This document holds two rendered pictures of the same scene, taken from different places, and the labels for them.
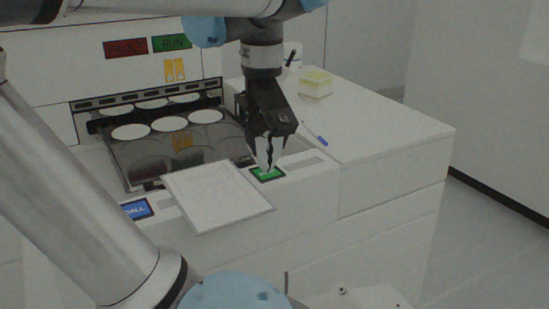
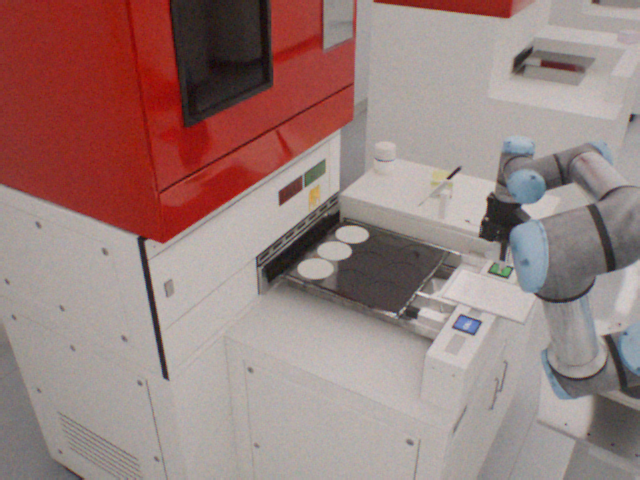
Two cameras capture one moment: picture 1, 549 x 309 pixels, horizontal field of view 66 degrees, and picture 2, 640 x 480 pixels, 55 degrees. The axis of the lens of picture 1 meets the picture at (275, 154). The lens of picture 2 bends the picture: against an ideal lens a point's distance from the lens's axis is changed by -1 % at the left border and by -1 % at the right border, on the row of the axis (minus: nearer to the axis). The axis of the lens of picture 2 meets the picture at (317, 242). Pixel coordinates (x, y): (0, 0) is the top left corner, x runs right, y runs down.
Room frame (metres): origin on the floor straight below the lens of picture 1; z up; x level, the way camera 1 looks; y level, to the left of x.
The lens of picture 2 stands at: (-0.20, 1.09, 1.89)
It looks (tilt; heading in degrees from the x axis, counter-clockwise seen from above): 32 degrees down; 331
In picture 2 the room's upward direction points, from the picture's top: straight up
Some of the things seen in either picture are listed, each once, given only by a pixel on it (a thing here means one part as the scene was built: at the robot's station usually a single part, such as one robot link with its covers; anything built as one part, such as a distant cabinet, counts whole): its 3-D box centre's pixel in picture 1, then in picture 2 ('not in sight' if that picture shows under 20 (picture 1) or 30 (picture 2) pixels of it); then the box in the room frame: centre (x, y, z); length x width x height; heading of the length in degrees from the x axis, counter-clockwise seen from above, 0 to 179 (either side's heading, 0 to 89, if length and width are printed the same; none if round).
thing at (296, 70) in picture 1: (291, 59); (384, 158); (1.37, -0.05, 1.01); 0.07 x 0.07 x 0.10
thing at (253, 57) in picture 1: (260, 54); (510, 190); (0.73, 0.03, 1.20); 0.08 x 0.08 x 0.05
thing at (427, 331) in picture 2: not in sight; (455, 296); (0.79, 0.10, 0.87); 0.36 x 0.08 x 0.03; 120
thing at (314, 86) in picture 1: (315, 86); (441, 185); (1.13, -0.11, 1.00); 0.07 x 0.07 x 0.07; 48
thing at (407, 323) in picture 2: not in sight; (365, 307); (0.90, 0.32, 0.84); 0.50 x 0.02 x 0.03; 30
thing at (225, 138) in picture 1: (181, 139); (367, 261); (1.01, 0.25, 0.90); 0.34 x 0.34 x 0.01; 30
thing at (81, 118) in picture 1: (154, 114); (302, 244); (1.18, 0.36, 0.89); 0.44 x 0.02 x 0.10; 120
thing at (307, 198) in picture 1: (210, 221); (481, 317); (0.66, 0.13, 0.89); 0.55 x 0.09 x 0.14; 120
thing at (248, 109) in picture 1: (261, 96); (502, 218); (0.74, 0.03, 1.12); 0.09 x 0.08 x 0.12; 30
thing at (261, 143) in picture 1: (255, 150); (495, 256); (0.73, 0.04, 1.01); 0.06 x 0.03 x 0.09; 30
